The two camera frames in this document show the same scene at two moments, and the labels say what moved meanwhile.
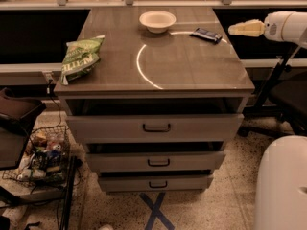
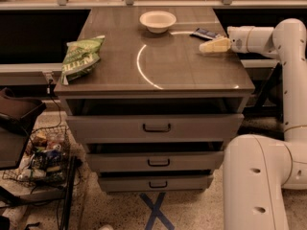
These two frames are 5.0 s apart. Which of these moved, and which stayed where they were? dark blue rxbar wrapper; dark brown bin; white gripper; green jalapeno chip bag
Moved: white gripper
Stayed: dark brown bin; green jalapeno chip bag; dark blue rxbar wrapper
